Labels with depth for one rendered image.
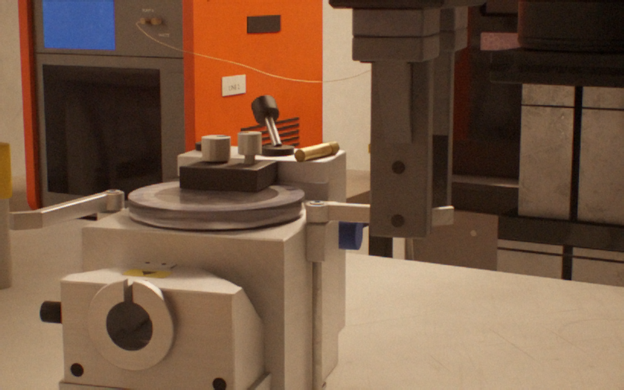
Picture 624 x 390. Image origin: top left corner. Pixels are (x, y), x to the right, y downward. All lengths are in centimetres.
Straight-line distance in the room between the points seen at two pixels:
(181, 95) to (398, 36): 135
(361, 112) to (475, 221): 147
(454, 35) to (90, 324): 22
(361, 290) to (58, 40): 126
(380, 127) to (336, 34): 311
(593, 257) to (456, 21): 58
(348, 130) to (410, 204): 311
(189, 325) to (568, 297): 35
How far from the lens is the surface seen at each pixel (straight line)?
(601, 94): 109
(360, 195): 219
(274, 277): 51
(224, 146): 58
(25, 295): 78
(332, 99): 363
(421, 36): 46
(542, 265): 111
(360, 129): 359
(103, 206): 58
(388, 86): 48
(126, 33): 187
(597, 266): 110
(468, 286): 78
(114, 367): 51
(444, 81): 55
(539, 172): 111
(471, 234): 217
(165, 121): 183
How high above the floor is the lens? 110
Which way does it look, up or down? 10 degrees down
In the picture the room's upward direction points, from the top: straight up
